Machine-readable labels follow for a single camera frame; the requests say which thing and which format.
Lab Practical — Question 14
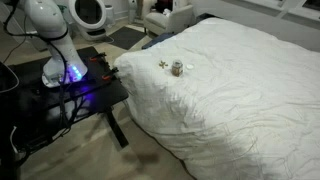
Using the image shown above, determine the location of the orange black clamp far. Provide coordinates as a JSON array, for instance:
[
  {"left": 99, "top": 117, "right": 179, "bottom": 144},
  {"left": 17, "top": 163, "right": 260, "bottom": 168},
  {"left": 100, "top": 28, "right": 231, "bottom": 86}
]
[{"left": 89, "top": 52, "right": 107, "bottom": 62}]

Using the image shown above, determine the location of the black robot table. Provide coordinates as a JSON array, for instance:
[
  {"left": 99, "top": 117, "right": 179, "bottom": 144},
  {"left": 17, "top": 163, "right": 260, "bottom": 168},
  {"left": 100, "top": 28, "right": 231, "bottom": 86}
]
[{"left": 0, "top": 48, "right": 128, "bottom": 157}]

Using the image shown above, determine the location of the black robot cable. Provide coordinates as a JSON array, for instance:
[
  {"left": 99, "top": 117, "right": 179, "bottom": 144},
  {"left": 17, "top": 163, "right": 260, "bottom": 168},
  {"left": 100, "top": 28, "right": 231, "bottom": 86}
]
[{"left": 3, "top": 0, "right": 78, "bottom": 134}]

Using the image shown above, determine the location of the orange black clamp near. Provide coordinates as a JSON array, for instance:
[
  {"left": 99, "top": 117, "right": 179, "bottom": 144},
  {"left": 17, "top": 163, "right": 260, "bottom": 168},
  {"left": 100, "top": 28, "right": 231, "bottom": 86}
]
[{"left": 102, "top": 67, "right": 119, "bottom": 80}]

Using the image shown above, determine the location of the cream armchair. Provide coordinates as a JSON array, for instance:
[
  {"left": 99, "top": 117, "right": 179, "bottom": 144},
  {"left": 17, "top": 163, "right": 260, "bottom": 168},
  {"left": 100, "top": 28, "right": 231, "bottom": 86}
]
[{"left": 143, "top": 5, "right": 193, "bottom": 35}]

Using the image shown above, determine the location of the orange black clamp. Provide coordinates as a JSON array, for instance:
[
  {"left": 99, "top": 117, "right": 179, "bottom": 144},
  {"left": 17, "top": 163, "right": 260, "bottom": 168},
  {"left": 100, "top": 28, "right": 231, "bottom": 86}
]
[
  {"left": 102, "top": 67, "right": 119, "bottom": 80},
  {"left": 89, "top": 52, "right": 107, "bottom": 62}
]

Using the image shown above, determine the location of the white bed duvet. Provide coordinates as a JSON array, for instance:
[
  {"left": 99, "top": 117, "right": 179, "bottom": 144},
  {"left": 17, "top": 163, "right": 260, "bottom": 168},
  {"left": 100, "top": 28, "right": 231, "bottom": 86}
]
[{"left": 114, "top": 18, "right": 320, "bottom": 180}]

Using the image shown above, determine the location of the white round pet litter box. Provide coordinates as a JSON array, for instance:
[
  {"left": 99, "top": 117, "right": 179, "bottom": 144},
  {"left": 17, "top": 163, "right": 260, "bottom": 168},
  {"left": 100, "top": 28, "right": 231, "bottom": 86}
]
[{"left": 68, "top": 0, "right": 107, "bottom": 41}]

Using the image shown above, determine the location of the white jar lid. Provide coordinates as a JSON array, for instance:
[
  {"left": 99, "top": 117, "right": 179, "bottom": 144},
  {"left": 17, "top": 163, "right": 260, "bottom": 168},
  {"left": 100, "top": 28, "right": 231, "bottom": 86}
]
[{"left": 186, "top": 64, "right": 194, "bottom": 70}]

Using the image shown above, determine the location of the dark floor mat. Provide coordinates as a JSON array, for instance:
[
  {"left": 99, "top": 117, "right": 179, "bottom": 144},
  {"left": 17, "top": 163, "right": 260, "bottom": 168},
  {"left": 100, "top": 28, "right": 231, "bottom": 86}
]
[{"left": 110, "top": 27, "right": 145, "bottom": 50}]

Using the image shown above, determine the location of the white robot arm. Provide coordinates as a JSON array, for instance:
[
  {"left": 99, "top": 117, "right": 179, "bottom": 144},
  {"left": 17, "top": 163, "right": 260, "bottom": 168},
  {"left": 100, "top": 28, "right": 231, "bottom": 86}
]
[{"left": 18, "top": 0, "right": 88, "bottom": 88}]

